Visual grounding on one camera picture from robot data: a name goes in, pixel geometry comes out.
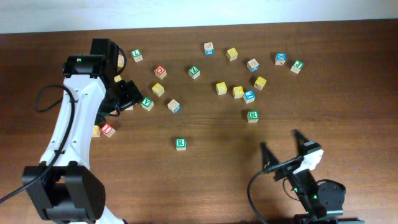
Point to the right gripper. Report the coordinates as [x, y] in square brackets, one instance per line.
[271, 159]

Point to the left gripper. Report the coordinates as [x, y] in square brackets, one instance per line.
[132, 94]

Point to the yellow S block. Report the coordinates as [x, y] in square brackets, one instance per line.
[221, 88]
[158, 89]

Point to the green r block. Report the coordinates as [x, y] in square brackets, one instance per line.
[253, 116]
[180, 144]

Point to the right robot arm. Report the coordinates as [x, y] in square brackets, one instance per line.
[321, 199]

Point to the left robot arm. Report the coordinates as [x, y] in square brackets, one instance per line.
[61, 187]

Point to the red A block lower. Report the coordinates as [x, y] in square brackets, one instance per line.
[129, 108]

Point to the yellow block upper left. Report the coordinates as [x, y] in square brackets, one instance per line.
[117, 78]

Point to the green V block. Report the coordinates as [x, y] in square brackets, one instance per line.
[147, 103]

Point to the plain yellow-sided block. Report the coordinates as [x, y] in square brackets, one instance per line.
[120, 61]

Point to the red I block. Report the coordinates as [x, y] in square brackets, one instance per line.
[107, 130]

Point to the red Q block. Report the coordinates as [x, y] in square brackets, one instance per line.
[160, 72]

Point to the green L block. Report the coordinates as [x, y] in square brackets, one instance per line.
[137, 55]

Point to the yellow block bottom left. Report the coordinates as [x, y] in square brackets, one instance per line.
[96, 131]

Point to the wooden block blue side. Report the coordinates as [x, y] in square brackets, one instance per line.
[173, 105]

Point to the blue E block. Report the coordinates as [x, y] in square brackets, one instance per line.
[249, 96]

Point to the green Z block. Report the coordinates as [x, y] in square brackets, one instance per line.
[194, 72]

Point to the yellow block centre right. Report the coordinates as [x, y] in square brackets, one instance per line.
[238, 92]

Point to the green J block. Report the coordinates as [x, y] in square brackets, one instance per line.
[297, 66]

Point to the wooden block blue edge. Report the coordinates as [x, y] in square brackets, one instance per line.
[252, 65]

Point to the blue X block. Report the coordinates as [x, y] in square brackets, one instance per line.
[280, 58]

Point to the wooden block blue top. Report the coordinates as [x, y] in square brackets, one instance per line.
[209, 48]

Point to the yellow block top right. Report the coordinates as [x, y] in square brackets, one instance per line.
[232, 54]

